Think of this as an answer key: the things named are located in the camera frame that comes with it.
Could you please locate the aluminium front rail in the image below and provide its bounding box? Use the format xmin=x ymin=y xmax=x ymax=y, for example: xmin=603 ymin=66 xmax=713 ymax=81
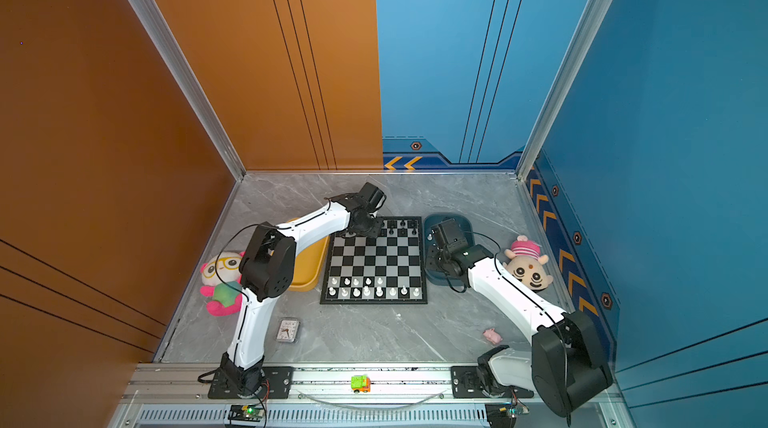
xmin=119 ymin=361 xmax=625 ymax=404

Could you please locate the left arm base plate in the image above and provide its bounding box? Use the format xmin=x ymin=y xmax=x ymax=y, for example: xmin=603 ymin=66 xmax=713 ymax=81
xmin=207 ymin=366 xmax=294 ymax=400

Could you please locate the yellow plastic tray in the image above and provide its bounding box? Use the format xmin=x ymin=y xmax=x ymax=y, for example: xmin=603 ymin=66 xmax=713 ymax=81
xmin=288 ymin=236 xmax=330 ymax=292

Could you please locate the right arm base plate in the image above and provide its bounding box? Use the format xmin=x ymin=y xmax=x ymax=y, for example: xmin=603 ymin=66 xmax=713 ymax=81
xmin=450 ymin=365 xmax=535 ymax=399

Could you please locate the small clear alarm clock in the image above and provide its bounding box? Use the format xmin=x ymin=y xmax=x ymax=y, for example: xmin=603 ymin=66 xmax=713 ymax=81
xmin=276 ymin=318 xmax=300 ymax=343

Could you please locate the black white chessboard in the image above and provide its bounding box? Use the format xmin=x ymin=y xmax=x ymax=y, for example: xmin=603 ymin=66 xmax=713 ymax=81
xmin=320 ymin=216 xmax=428 ymax=305

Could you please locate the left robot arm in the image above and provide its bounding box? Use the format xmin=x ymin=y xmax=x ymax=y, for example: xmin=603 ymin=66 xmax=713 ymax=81
xmin=215 ymin=182 xmax=386 ymax=399

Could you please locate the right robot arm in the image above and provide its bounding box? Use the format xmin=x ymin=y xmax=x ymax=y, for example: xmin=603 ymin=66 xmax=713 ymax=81
xmin=431 ymin=218 xmax=613 ymax=419

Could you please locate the green orange toy car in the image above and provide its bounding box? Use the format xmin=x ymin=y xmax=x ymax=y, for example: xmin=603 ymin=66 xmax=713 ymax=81
xmin=349 ymin=375 xmax=371 ymax=393

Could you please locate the right green circuit board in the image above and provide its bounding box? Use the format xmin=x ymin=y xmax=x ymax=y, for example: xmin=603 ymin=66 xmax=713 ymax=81
xmin=485 ymin=403 xmax=530 ymax=428

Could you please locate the pink plush pig toy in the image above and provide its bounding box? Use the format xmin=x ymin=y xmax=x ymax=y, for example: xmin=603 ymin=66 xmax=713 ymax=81
xmin=503 ymin=235 xmax=554 ymax=292

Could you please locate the pink green plush toy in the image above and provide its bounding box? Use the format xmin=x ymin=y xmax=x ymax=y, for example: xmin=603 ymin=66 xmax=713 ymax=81
xmin=200 ymin=251 xmax=243 ymax=317

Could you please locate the green circuit board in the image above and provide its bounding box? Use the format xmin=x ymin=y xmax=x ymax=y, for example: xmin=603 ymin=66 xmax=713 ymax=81
xmin=227 ymin=404 xmax=267 ymax=427
xmin=485 ymin=403 xmax=530 ymax=428

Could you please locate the left green circuit board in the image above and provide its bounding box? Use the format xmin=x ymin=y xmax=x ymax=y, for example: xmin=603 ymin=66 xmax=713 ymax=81
xmin=227 ymin=404 xmax=267 ymax=427

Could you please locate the dark teal plastic tray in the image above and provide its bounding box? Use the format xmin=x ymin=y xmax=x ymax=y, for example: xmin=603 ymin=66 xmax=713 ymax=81
xmin=423 ymin=213 xmax=475 ymax=286

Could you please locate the small pink eraser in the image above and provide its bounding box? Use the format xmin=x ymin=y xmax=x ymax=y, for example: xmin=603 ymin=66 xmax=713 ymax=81
xmin=483 ymin=328 xmax=503 ymax=346

